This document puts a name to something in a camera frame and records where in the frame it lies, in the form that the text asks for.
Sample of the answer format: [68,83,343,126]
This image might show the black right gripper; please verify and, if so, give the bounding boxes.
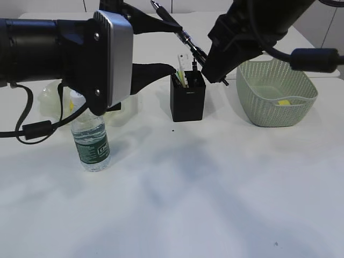
[202,1,296,83]

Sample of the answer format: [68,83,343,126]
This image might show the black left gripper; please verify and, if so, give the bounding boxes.
[57,1,183,116]

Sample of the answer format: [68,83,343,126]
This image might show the black pen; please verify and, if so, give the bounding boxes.
[171,74,183,88]
[192,58,198,87]
[150,0,230,87]

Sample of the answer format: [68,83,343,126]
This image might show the clear plastic ruler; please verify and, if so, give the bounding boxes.
[177,54,189,72]

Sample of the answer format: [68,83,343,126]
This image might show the yellow utility knife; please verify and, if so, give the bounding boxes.
[176,70,188,88]

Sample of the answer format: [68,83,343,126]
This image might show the yellow waste paper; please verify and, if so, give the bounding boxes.
[277,99,291,106]

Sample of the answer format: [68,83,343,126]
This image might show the clear plastic water bottle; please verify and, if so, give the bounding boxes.
[69,90,112,173]

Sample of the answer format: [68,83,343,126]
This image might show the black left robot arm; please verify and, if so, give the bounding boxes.
[1,1,182,116]

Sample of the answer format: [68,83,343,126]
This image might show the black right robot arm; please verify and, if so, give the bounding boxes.
[202,1,313,83]

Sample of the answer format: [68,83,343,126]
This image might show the black square pen holder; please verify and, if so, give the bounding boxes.
[170,70,206,122]

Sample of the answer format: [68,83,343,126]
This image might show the green plastic woven basket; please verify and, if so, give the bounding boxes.
[236,59,318,127]

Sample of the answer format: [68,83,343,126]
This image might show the green wavy glass plate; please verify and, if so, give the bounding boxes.
[37,80,139,127]

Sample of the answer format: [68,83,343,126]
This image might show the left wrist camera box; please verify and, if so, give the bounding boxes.
[94,10,133,108]

